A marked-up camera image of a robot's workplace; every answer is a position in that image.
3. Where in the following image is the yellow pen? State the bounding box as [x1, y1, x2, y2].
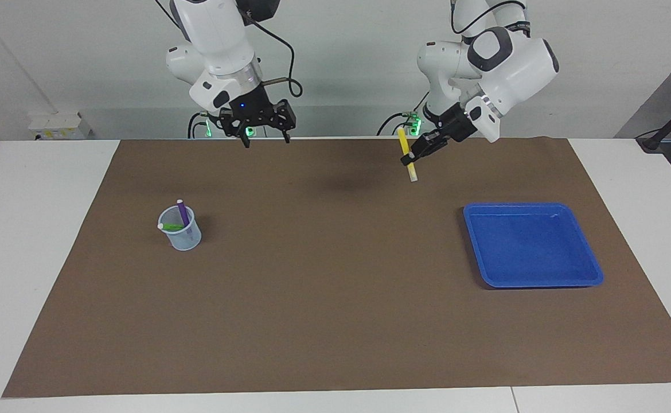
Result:
[397, 128, 418, 183]

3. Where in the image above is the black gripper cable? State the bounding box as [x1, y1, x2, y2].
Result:
[238, 0, 303, 98]
[450, 0, 528, 36]

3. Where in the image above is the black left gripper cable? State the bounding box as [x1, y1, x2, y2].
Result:
[450, 0, 528, 36]

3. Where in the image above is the blue plastic tray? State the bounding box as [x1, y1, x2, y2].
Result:
[463, 202, 604, 289]

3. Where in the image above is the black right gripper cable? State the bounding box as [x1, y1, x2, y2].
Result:
[238, 0, 303, 98]

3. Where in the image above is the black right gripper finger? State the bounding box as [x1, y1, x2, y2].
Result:
[272, 100, 297, 144]
[220, 112, 250, 149]

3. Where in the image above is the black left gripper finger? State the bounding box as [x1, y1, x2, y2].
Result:
[409, 141, 450, 167]
[419, 129, 448, 151]

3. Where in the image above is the translucent plastic cup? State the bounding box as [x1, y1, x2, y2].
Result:
[158, 205, 202, 251]

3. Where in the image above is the white wall socket box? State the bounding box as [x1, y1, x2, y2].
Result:
[28, 111, 91, 140]

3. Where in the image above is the brown table mat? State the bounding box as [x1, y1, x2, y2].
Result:
[2, 137, 671, 399]

